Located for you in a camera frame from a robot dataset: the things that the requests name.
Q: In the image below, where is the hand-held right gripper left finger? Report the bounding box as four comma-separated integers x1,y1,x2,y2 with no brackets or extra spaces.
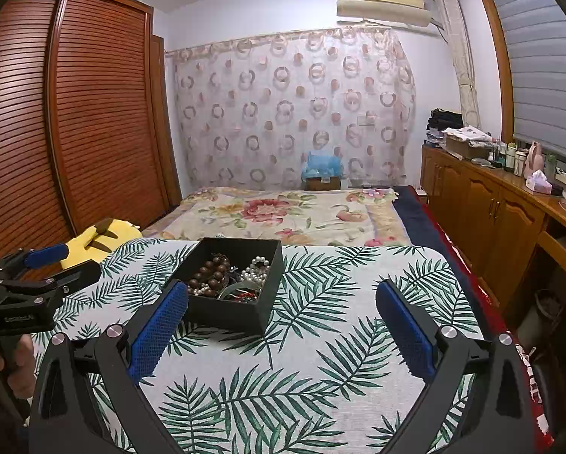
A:
30,280,190,454

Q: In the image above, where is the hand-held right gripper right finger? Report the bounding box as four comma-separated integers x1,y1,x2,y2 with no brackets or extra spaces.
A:
375,279,554,454

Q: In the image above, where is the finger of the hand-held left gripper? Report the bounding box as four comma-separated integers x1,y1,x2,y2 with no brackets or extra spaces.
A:
0,262,102,302
0,244,70,285

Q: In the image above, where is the black storage box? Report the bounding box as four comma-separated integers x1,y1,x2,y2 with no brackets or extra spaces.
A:
162,237,284,334

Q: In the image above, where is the wooden bead bracelet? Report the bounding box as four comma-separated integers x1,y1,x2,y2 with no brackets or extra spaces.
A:
186,254,232,295

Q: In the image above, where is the silver bangle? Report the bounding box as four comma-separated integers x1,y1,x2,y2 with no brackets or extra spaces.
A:
218,280,261,302

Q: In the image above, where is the person's left hand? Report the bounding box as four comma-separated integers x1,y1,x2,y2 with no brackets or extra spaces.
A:
0,336,37,391

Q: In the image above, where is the yellow plush pillow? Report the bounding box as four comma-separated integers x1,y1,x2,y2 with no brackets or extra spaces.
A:
58,218,142,270

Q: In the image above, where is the leaf-print cloth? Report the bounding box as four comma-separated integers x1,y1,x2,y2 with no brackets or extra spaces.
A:
32,239,518,454

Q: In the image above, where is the navy blanket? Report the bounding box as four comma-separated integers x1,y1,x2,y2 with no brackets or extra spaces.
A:
392,186,464,266

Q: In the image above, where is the waste bin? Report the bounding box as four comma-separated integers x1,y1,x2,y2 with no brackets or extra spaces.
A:
518,288,564,342

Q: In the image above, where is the wooden cabinet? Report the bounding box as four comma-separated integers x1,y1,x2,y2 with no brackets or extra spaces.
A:
420,144,566,315

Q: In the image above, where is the red blanket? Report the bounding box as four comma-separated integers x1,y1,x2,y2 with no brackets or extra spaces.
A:
406,186,564,454

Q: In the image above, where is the floral blanket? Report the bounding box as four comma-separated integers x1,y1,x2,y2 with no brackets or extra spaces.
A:
143,186,407,247

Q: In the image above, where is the wooden slatted wardrobe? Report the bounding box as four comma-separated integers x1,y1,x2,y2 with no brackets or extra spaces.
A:
0,0,182,266

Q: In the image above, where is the small brown cardboard box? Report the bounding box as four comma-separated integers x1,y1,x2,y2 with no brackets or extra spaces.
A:
305,175,342,192

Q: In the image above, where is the blue plastic bag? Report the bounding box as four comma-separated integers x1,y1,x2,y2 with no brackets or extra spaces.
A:
301,150,345,180

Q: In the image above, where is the open cardboard box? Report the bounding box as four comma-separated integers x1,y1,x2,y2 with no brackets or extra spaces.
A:
445,135,494,160

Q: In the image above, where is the pink tissue pack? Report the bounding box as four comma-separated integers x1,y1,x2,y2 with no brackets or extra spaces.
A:
524,170,554,196

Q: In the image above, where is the white floral cloth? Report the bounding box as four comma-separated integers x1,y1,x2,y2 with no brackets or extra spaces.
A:
441,125,498,143

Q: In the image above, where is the stack of dark clothes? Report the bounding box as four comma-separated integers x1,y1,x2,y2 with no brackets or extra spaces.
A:
427,108,464,146

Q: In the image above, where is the pink bottle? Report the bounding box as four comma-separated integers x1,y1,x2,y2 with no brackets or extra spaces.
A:
524,141,547,180

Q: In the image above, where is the circle-patterned curtain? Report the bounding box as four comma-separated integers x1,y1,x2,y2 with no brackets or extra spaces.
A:
165,27,417,193

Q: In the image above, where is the beige tied curtain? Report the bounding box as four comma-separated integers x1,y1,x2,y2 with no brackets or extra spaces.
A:
431,0,483,129

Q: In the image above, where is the grey window blind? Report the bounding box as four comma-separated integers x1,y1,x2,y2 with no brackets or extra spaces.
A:
488,0,566,162

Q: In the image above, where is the white pearl bracelet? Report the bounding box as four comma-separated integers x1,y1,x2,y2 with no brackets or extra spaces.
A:
238,256,272,291

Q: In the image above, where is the wall air conditioner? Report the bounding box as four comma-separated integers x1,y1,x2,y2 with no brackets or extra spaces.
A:
335,0,433,28

